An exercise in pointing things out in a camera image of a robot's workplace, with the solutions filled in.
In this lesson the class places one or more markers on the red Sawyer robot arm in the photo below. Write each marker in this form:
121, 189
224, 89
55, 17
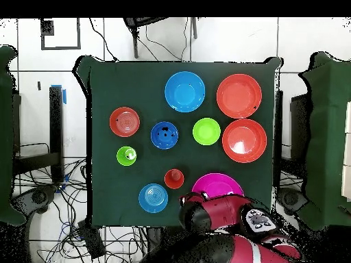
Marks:
224, 211

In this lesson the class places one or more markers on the black power strip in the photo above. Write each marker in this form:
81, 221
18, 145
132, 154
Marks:
92, 241

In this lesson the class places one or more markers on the large orange bowl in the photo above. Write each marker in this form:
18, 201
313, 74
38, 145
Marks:
239, 96
244, 140

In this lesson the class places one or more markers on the green bowl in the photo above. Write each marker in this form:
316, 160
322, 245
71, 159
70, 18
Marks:
206, 131

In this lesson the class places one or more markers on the grey pedestal foot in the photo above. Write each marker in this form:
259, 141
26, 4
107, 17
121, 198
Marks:
38, 197
290, 198

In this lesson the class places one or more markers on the green cloth on side table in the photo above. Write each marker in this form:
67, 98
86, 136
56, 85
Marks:
5, 137
329, 137

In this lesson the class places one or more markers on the black table frame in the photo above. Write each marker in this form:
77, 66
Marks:
300, 123
56, 123

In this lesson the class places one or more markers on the dark blue bowl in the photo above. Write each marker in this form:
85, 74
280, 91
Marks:
164, 143

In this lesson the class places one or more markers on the orange cup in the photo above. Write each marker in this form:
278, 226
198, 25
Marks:
174, 178

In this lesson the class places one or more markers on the small light blue bowl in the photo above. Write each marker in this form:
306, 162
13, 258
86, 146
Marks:
153, 197

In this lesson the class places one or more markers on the large light blue bowl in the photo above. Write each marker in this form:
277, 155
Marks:
184, 91

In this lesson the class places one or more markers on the dark green table cloth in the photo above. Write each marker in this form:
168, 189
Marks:
137, 90

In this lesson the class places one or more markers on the large pink bowl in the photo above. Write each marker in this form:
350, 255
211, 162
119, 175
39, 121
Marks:
216, 185

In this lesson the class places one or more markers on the small orange bowl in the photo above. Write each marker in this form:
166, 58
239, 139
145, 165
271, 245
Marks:
124, 122

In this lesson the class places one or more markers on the green cup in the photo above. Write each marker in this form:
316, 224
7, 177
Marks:
122, 157

